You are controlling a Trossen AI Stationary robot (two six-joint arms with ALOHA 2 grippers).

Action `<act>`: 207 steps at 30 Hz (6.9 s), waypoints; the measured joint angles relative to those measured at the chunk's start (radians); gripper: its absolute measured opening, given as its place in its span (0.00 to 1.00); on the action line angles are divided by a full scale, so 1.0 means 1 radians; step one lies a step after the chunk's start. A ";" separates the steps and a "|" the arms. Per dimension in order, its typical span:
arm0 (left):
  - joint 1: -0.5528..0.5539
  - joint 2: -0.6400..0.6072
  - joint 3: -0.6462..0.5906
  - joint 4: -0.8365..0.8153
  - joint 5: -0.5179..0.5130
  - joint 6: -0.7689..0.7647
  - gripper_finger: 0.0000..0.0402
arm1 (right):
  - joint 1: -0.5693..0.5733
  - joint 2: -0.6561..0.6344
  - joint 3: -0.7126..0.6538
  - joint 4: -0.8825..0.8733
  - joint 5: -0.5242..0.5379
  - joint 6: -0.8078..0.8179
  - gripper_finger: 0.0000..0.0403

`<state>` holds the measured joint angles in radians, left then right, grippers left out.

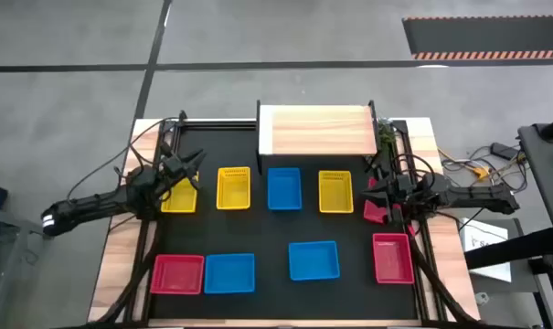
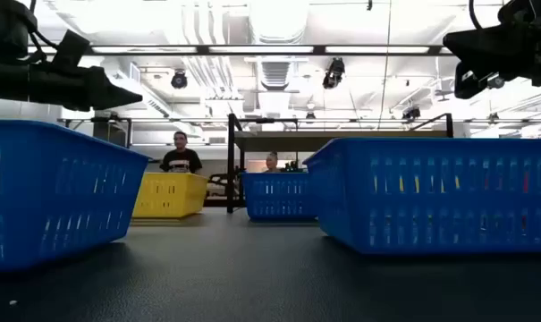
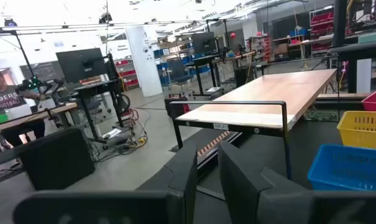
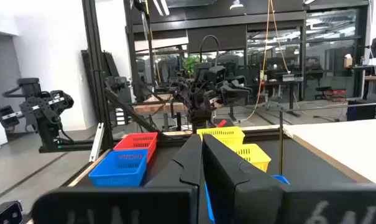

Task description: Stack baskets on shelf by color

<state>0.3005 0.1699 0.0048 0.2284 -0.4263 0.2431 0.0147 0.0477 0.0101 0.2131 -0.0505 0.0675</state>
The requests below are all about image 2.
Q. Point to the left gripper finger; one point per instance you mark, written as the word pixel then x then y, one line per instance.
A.
pixel 113 94

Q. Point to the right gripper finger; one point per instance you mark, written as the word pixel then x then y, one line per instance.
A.
pixel 466 82
pixel 484 47

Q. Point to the blue plastic slotted basket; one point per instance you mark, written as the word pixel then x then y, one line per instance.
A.
pixel 28 147
pixel 274 176

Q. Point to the blue basket with printed bottom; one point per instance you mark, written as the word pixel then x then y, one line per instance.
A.
pixel 431 149

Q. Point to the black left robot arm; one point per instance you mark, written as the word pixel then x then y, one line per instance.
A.
pixel 4 27

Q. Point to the person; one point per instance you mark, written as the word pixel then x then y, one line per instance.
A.
pixel 180 161
pixel 272 163

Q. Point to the black overhead light bar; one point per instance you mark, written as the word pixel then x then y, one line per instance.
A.
pixel 203 49

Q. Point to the black background table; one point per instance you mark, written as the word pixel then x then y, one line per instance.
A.
pixel 216 202

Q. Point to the black table mat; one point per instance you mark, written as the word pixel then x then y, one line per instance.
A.
pixel 270 277

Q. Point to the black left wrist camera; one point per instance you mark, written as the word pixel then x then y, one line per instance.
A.
pixel 71 49

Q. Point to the distant black frame rail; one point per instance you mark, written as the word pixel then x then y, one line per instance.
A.
pixel 171 120

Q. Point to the black ceiling camera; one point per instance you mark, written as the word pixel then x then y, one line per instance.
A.
pixel 334 73
pixel 179 79

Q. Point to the ribbed ventilation duct section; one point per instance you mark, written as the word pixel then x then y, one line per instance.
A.
pixel 274 73

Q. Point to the wooden shelf with black frame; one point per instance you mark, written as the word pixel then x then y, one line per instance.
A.
pixel 297 143

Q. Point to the large round ventilation duct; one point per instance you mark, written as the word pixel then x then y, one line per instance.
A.
pixel 279 20

